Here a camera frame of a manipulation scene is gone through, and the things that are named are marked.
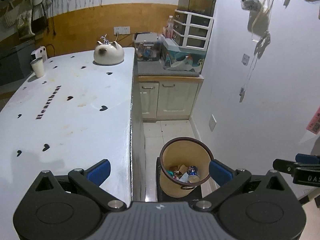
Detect teal plastic lid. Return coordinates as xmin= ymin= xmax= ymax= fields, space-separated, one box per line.
xmin=167 ymin=171 xmax=174 ymax=177

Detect white metal cup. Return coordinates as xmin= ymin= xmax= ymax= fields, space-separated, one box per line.
xmin=30 ymin=57 xmax=45 ymax=78

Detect white cat-shaped ceramic pot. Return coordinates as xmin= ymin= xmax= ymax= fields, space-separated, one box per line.
xmin=93 ymin=34 xmax=124 ymax=66

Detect tan round trash bin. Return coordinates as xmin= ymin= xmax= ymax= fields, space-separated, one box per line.
xmin=159 ymin=137 xmax=214 ymax=198

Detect glass aquarium tank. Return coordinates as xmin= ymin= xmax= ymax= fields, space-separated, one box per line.
xmin=177 ymin=0 xmax=216 ymax=17

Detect clear plastic storage box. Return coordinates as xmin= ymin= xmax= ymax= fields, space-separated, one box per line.
xmin=133 ymin=32 xmax=162 ymax=62

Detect white wall socket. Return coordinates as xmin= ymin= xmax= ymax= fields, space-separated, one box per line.
xmin=113 ymin=26 xmax=131 ymax=35

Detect hanging tote bag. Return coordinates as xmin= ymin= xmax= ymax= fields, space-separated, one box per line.
xmin=16 ymin=4 xmax=35 ymax=40

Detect grey dark side cabinet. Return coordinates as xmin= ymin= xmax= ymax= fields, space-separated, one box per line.
xmin=0 ymin=40 xmax=35 ymax=86

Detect teal patterned storage box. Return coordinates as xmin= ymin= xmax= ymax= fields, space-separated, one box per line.
xmin=161 ymin=36 xmax=206 ymax=74

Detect cream floor cabinet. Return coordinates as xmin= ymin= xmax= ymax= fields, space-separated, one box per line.
xmin=139 ymin=76 xmax=203 ymax=122

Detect light blue wipes packet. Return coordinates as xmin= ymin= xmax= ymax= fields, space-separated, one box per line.
xmin=178 ymin=172 xmax=189 ymax=183

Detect blue pepsi can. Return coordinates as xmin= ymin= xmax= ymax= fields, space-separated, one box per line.
xmin=187 ymin=166 xmax=200 ymax=183

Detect small white heater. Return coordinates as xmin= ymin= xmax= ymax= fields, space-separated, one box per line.
xmin=31 ymin=46 xmax=48 ymax=62

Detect white drawer organizer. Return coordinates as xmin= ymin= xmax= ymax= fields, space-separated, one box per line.
xmin=172 ymin=10 xmax=214 ymax=51

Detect torn cardboard box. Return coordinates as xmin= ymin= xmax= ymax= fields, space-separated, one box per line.
xmin=169 ymin=164 xmax=188 ymax=174

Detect plastic water bottle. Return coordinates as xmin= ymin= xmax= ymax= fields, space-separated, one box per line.
xmin=165 ymin=15 xmax=174 ymax=38

